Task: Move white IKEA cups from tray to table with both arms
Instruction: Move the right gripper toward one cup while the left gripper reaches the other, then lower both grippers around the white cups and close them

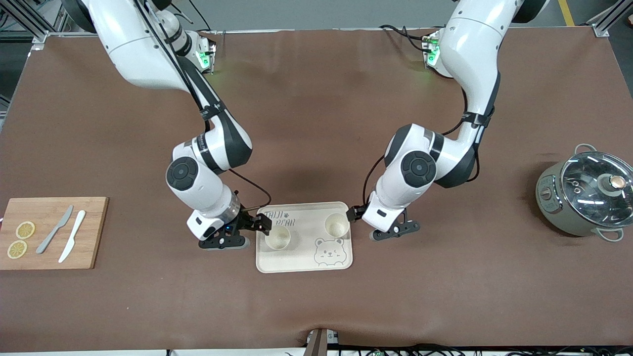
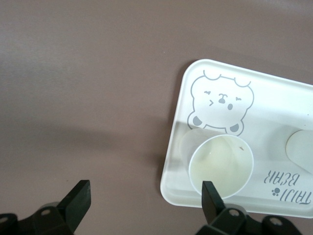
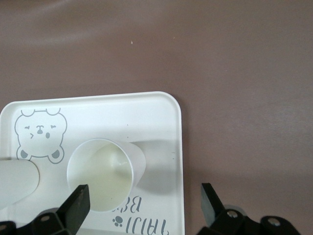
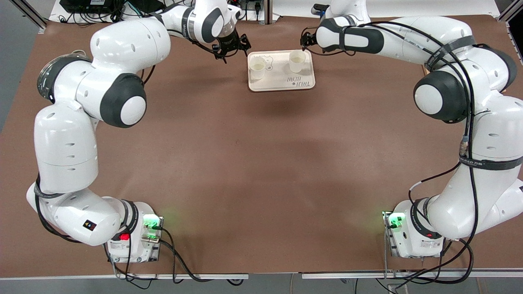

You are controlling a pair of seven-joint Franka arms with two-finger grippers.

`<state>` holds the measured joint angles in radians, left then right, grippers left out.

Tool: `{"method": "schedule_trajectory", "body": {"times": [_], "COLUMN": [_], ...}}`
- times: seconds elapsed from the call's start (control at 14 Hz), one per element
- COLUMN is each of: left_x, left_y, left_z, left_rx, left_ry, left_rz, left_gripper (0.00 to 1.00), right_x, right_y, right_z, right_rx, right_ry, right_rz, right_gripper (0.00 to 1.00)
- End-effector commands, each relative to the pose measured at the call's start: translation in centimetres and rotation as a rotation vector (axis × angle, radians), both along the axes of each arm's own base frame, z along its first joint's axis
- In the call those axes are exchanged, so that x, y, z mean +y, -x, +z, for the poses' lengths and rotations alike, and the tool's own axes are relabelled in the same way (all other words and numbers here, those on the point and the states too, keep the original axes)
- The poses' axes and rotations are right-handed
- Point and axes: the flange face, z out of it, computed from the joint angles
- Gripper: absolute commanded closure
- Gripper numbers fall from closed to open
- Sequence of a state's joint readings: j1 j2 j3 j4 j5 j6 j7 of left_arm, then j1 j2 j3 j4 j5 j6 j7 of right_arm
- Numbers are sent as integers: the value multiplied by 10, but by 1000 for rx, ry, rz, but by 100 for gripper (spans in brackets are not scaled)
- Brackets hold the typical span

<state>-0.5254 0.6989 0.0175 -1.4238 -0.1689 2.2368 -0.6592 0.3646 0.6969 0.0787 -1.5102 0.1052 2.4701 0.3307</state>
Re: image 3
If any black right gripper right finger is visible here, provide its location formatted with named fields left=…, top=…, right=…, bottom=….
left=197, top=183, right=299, bottom=235

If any white bear print tray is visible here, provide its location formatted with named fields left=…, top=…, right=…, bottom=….
left=0, top=91, right=183, bottom=235

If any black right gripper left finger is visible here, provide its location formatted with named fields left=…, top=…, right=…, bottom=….
left=0, top=185, right=91, bottom=235

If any white plastic cup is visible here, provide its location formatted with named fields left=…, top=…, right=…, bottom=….
left=66, top=138, right=147, bottom=213
left=0, top=159, right=40, bottom=211

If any brown table cover mat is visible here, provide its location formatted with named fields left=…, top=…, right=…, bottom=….
left=0, top=0, right=313, bottom=235

